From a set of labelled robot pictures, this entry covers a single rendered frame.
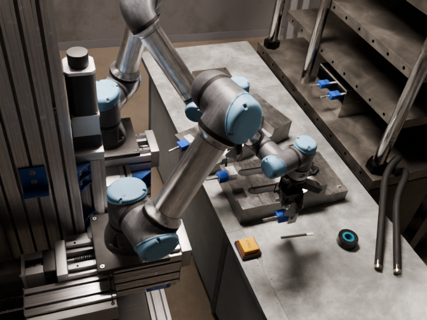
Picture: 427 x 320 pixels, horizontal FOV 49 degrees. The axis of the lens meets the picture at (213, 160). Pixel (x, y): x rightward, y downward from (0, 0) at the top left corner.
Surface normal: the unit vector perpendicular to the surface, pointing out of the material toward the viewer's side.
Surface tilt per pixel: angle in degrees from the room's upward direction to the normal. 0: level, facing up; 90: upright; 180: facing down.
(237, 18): 90
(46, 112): 90
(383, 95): 0
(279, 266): 0
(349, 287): 0
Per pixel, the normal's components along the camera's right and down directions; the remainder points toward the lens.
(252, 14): 0.29, 0.67
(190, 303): 0.10, -0.73
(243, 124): 0.64, 0.49
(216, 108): -0.62, -0.13
